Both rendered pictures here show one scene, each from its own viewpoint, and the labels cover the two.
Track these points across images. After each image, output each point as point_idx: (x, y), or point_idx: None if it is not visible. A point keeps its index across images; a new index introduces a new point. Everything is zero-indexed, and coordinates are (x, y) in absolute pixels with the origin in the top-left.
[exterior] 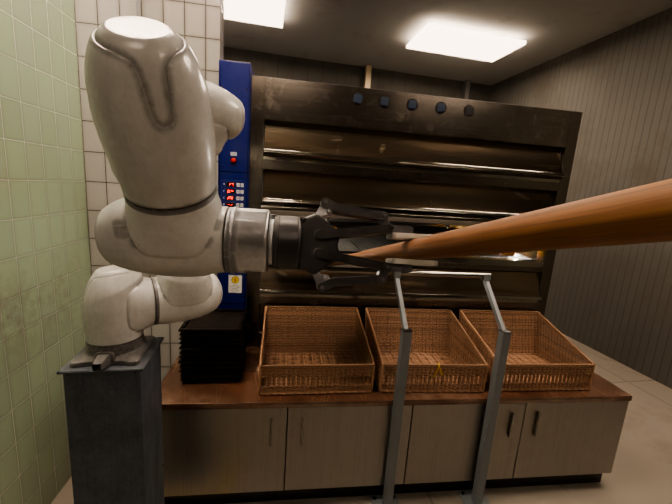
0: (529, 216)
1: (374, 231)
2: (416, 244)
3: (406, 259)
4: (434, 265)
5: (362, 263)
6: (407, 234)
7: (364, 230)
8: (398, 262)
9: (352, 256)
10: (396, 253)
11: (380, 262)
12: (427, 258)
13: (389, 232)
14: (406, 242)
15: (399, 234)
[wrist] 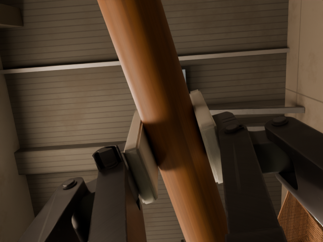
0: None
1: (116, 187)
2: (138, 58)
3: (197, 114)
4: (199, 91)
5: (249, 175)
6: (130, 132)
7: (107, 212)
8: (209, 117)
9: (230, 212)
10: (201, 196)
11: (223, 144)
12: (169, 29)
13: (123, 159)
14: (157, 146)
15: (129, 141)
